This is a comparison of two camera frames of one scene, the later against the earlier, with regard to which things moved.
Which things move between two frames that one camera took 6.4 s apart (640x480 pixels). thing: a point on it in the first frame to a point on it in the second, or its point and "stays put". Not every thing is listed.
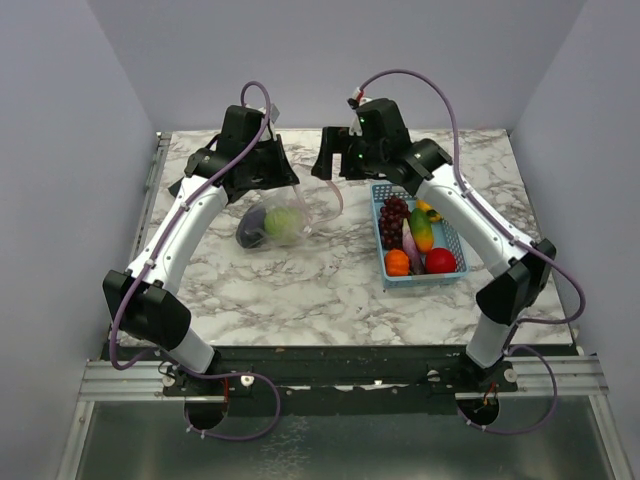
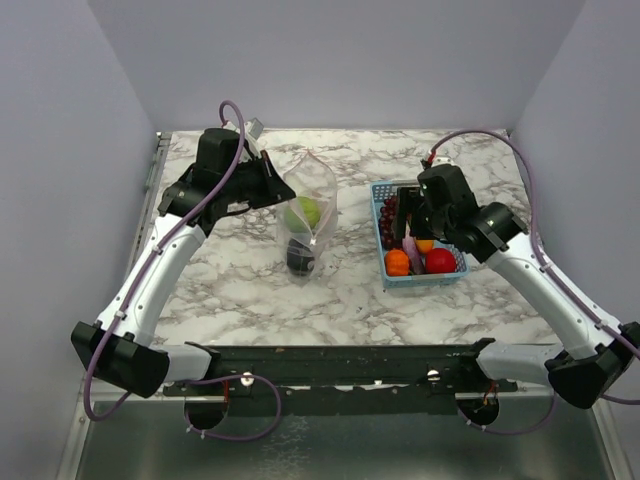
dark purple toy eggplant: (250, 228) to (300, 257)
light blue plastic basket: (445, 236) stays put
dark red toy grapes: (392, 215) stays put
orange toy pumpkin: (396, 263) stays put
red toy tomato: (440, 261) stays put
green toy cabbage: (283, 224) to (303, 214)
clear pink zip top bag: (280, 220) to (307, 222)
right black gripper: (335, 140) to (406, 199)
